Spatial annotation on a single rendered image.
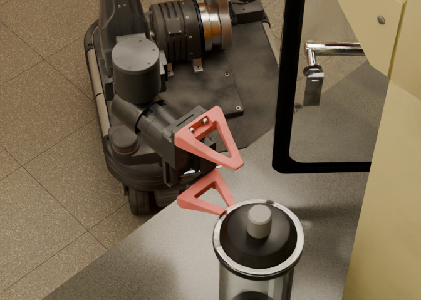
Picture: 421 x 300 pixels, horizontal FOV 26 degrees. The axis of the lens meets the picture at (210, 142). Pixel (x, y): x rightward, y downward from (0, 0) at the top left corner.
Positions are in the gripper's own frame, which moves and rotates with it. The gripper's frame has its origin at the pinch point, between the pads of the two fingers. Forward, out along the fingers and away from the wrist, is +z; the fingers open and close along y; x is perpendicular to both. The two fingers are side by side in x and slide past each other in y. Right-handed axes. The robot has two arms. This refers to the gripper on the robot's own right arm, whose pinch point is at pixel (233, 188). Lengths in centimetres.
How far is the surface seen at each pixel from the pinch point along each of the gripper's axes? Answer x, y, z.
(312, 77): 18.9, 1.6, -5.2
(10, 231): 10, -120, -93
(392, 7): 8.7, 30.2, 10.6
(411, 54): 8.7, 26.5, 13.7
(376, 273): 9.0, -9.4, 16.3
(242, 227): -2.3, -1.5, 3.9
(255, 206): -0.8, 1.5, 4.4
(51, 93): 49, -120, -126
